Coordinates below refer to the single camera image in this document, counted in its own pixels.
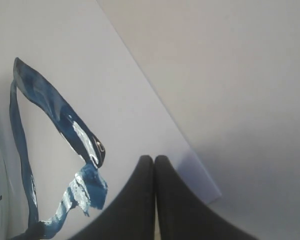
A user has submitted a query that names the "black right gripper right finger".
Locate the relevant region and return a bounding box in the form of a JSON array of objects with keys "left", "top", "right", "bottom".
[{"left": 154, "top": 155, "right": 256, "bottom": 240}]

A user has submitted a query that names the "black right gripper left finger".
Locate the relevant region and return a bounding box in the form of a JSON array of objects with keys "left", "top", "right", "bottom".
[{"left": 71, "top": 155, "right": 156, "bottom": 240}]

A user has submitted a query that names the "white paper sheet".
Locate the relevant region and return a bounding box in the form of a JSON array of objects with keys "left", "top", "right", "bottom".
[{"left": 0, "top": 0, "right": 221, "bottom": 240}]

